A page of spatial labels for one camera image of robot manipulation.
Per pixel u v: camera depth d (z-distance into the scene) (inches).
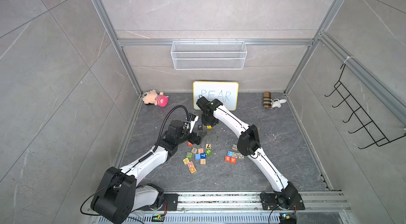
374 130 24.2
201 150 35.3
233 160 33.8
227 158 33.8
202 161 33.7
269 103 43.5
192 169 32.3
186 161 33.7
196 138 29.5
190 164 33.0
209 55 39.7
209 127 38.6
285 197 25.0
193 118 28.3
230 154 34.6
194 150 35.5
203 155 34.5
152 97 42.1
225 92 39.8
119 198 15.9
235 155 34.5
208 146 35.7
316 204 29.5
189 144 29.2
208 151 35.2
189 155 34.6
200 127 39.0
